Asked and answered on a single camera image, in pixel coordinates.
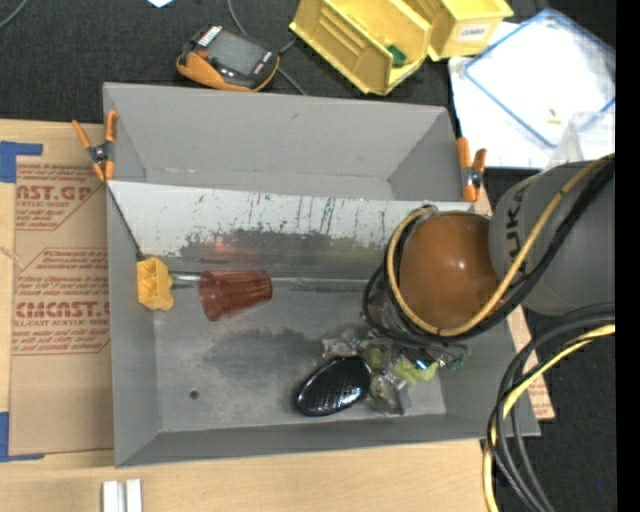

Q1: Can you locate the yellow plastic block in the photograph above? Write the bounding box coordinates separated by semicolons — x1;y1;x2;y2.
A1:
136;256;176;313

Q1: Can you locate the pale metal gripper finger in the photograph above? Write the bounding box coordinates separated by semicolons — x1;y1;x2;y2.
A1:
369;373;414;417
322;334;372;357

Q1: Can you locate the grey metal bin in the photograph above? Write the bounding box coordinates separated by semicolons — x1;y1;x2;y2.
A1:
102;82;543;468

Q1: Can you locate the black oval mesh case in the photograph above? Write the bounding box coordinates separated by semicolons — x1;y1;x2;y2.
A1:
295;355;374;418

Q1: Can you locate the brown cardboard board red print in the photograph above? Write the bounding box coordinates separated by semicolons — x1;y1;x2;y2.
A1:
0;118;557;462

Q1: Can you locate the red-brown translucent cup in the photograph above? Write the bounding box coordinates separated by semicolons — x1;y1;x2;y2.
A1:
198;269;274;323

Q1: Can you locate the yellow-green crumpled thing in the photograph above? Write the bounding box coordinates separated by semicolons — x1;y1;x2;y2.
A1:
391;358;440;387

